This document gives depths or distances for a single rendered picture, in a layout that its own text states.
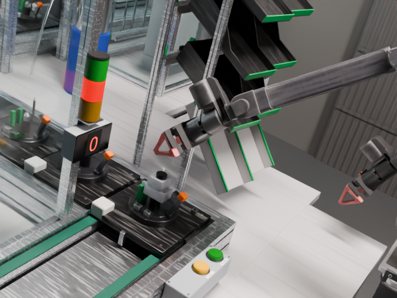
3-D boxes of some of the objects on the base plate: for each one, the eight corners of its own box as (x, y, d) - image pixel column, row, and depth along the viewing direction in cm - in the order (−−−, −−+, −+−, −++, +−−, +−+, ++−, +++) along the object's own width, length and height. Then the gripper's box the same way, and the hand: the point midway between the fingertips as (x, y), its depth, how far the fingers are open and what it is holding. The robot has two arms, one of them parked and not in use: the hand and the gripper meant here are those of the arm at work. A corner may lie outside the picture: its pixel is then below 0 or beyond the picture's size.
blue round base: (107, 93, 241) (118, 33, 228) (83, 101, 228) (92, 38, 216) (80, 79, 246) (89, 20, 234) (55, 86, 234) (62, 24, 222)
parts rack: (231, 176, 203) (300, -50, 166) (175, 215, 174) (244, -49, 137) (184, 151, 211) (240, -69, 174) (123, 184, 182) (175, -72, 145)
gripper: (199, 145, 130) (155, 167, 140) (230, 128, 141) (186, 150, 151) (186, 118, 130) (142, 142, 140) (217, 104, 141) (175, 128, 151)
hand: (168, 145), depth 145 cm, fingers open, 9 cm apart
